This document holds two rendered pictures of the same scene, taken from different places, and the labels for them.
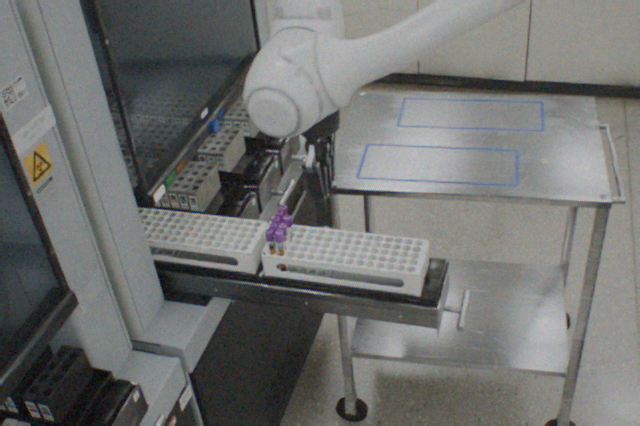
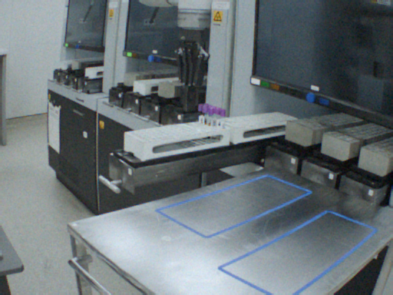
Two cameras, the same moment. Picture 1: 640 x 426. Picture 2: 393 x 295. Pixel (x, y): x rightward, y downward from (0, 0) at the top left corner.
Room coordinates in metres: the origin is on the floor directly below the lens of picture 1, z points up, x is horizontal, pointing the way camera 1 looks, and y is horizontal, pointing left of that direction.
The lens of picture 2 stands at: (1.72, -1.09, 1.21)
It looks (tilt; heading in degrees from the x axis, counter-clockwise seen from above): 17 degrees down; 120
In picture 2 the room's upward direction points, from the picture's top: 4 degrees clockwise
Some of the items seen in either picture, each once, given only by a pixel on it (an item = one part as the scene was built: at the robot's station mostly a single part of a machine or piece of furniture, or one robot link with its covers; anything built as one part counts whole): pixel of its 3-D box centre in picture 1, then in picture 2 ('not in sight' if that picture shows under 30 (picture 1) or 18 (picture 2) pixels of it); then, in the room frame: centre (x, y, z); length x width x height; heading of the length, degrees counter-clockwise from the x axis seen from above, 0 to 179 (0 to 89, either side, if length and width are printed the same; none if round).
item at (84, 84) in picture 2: not in sight; (130, 79); (0.07, 0.95, 0.78); 0.73 x 0.14 x 0.09; 70
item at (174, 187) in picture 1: (185, 187); (308, 132); (1.33, 0.28, 0.85); 0.12 x 0.02 x 0.06; 160
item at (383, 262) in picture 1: (345, 260); (178, 140); (1.05, -0.04, 0.83); 0.30 x 0.10 x 0.06; 70
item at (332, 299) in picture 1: (280, 273); (214, 152); (1.10, 0.09, 0.78); 0.73 x 0.14 x 0.09; 70
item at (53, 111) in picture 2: not in sight; (52, 126); (-0.51, 0.80, 0.43); 0.27 x 0.02 x 0.36; 160
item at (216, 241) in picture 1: (192, 241); (258, 128); (1.16, 0.26, 0.83); 0.30 x 0.10 x 0.06; 70
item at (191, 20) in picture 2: not in sight; (193, 19); (1.06, -0.01, 1.18); 0.09 x 0.09 x 0.06
